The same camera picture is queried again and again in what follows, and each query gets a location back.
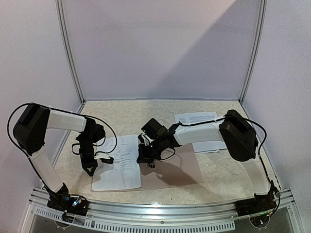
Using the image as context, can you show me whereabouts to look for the aluminium frame post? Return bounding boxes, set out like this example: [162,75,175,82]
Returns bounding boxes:
[239,0,267,105]
[55,0,85,104]

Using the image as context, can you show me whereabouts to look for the pink paper folder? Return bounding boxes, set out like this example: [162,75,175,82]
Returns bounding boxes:
[91,143,204,192]

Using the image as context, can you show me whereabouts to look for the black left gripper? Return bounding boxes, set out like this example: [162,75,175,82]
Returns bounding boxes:
[79,134,99,177]

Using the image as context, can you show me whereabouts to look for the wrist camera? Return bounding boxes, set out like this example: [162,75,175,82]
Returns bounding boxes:
[94,153,114,164]
[138,133,151,146]

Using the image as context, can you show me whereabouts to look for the aluminium frame right post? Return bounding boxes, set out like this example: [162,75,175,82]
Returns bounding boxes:
[239,0,267,105]

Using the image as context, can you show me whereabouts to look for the white paper stack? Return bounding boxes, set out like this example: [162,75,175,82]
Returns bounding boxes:
[174,112,227,153]

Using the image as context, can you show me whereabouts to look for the metal folder clip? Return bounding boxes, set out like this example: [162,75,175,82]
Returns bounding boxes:
[148,161,155,169]

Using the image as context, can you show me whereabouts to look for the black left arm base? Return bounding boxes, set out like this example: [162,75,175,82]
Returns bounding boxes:
[47,192,90,216]

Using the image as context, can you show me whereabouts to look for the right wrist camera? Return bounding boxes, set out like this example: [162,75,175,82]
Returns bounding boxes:
[138,133,151,146]

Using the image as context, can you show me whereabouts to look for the aluminium frame left post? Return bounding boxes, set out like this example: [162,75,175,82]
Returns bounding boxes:
[55,0,85,104]

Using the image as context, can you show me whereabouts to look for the aluminium front rail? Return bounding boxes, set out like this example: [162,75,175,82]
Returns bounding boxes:
[22,188,302,233]

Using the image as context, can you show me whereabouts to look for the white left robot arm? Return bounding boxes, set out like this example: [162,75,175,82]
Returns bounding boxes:
[13,103,105,211]

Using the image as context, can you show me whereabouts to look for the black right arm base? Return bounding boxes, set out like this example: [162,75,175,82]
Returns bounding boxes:
[234,191,277,216]

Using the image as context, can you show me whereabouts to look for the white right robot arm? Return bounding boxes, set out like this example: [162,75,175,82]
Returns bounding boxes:
[137,110,280,212]

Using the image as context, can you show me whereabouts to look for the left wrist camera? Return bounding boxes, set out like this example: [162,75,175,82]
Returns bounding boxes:
[94,153,114,164]

